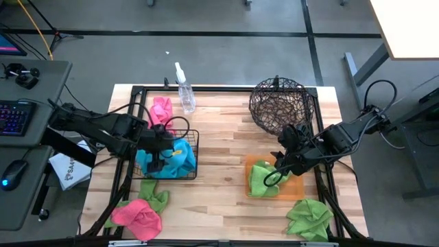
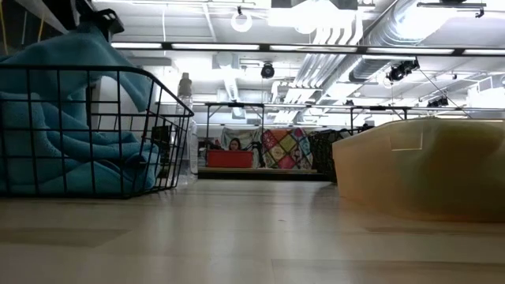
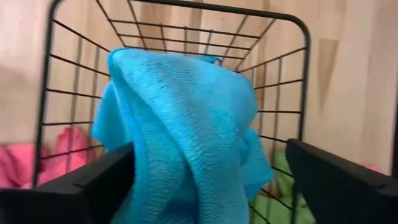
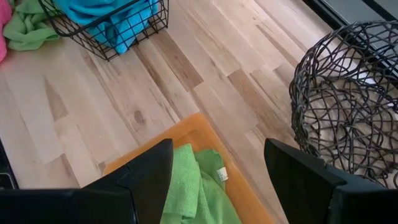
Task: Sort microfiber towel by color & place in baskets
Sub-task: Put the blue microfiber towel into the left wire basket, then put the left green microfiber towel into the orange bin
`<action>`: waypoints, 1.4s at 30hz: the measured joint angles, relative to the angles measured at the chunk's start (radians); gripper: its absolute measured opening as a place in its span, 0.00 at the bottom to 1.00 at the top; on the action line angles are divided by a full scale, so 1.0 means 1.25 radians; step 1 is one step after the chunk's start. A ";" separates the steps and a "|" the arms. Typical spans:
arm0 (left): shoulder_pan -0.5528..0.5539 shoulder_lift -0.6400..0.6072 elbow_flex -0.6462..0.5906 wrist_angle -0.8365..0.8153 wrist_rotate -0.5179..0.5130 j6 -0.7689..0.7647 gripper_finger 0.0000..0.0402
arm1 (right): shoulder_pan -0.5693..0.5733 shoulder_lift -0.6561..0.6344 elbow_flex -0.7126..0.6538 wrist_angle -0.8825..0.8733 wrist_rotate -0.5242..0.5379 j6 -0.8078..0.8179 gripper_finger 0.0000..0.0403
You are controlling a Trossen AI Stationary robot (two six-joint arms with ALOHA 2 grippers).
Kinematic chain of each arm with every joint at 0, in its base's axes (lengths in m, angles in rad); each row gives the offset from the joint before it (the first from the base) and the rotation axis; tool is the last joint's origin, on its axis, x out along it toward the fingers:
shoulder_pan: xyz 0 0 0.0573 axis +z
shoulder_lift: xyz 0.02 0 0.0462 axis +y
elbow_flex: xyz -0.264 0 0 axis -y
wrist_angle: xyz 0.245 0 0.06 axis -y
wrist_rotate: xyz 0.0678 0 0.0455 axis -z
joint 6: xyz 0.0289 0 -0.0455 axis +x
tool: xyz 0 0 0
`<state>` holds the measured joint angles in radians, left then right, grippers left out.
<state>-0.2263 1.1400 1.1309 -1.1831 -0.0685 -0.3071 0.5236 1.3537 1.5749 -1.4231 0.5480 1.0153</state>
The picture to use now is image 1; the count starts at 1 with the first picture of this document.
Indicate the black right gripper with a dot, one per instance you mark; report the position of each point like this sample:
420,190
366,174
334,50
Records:
302,147

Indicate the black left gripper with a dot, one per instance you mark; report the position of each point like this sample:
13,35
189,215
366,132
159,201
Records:
156,139

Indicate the blue microfiber towel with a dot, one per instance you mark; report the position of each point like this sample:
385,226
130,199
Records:
181,159

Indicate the green microfiber towel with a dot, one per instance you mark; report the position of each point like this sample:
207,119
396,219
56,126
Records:
308,219
260,182
151,193

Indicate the large pink microfiber towel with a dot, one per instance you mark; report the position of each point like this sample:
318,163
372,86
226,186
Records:
137,217

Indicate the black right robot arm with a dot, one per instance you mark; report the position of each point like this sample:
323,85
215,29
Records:
350,132

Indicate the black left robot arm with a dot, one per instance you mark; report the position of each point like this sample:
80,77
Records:
103,128

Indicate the small pink microfiber towel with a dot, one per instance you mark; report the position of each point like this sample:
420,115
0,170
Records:
161,109

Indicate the orange plastic bin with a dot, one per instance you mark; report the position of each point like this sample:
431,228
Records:
295,188

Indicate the round black mesh basket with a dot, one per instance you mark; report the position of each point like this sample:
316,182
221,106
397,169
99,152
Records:
278,103

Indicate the clear spray bottle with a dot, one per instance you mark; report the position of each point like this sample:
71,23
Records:
187,96

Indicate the white box with print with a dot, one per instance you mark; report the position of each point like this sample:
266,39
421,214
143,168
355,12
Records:
70,168

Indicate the black round knob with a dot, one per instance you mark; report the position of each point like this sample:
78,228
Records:
43,214

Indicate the grey desk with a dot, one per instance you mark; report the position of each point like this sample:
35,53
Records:
44,103

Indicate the black computer mouse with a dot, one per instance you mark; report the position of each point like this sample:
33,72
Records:
13,173

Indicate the backlit black keyboard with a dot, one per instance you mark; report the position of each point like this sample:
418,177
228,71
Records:
13,116

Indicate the black webcam clamp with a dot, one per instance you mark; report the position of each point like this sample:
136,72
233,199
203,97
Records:
24,79

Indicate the black tripod stand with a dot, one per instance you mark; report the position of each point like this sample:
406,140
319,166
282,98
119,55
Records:
58,34

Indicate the white table with grey leg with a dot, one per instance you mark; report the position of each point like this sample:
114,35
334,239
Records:
408,27

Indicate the computer monitor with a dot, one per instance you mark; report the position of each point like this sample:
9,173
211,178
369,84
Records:
8,44

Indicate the black metal rig frame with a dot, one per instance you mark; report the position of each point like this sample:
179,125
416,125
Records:
223,88

